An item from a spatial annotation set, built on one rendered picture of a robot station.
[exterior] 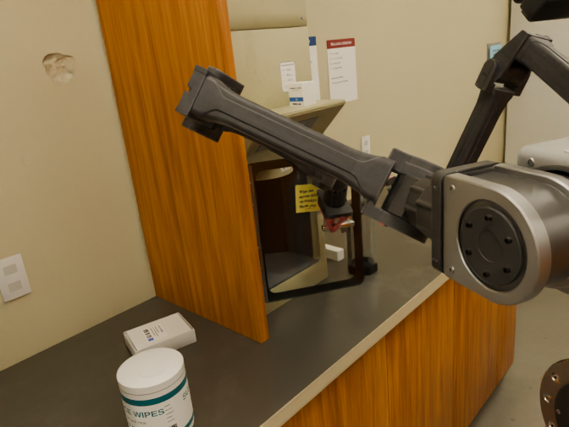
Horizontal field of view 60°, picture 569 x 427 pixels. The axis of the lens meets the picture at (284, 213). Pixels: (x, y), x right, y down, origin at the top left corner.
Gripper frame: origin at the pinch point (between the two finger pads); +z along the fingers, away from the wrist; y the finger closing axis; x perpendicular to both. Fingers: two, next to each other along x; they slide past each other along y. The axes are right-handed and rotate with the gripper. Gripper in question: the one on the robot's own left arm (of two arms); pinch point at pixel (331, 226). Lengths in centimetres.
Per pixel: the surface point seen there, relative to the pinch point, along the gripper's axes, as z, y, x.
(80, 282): 23, -16, -70
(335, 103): -22.9, -23.0, 6.5
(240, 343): 22.0, 15.7, -27.9
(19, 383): 24, 13, -83
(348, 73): 13, -107, 44
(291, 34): -36, -38, -2
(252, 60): -34.9, -27.8, -15.1
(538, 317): 150, -44, 158
